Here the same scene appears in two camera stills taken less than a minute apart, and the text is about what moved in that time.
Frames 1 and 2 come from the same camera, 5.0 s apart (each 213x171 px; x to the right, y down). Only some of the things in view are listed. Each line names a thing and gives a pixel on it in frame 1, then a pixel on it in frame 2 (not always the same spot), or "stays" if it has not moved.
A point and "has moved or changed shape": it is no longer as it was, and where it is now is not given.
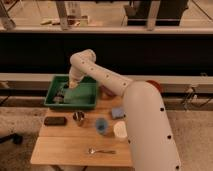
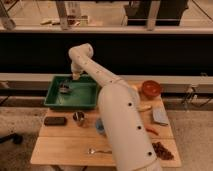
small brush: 58,98 has moved or changed shape
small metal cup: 79,117 stays
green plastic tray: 84,97 stays
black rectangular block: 55,120 stays
